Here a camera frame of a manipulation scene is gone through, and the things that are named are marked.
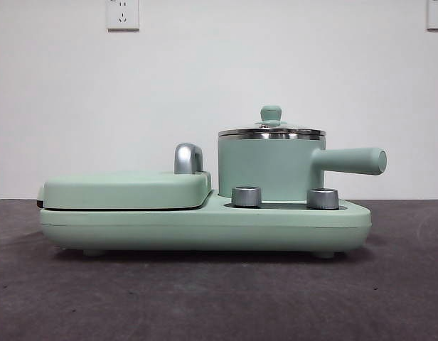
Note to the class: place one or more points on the glass pot lid green knob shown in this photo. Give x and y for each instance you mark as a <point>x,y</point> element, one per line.
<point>271,113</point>

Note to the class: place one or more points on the mint green breakfast maker base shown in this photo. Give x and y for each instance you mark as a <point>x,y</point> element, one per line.
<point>169,227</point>

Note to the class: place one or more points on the white wall socket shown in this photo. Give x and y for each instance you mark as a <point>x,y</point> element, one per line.
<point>122,16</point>
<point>437,14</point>

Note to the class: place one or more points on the mint green grill lid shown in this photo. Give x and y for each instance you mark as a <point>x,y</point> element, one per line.
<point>126,188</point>

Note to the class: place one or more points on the silver control knob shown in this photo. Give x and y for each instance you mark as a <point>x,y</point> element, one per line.
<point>246,197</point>
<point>323,199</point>

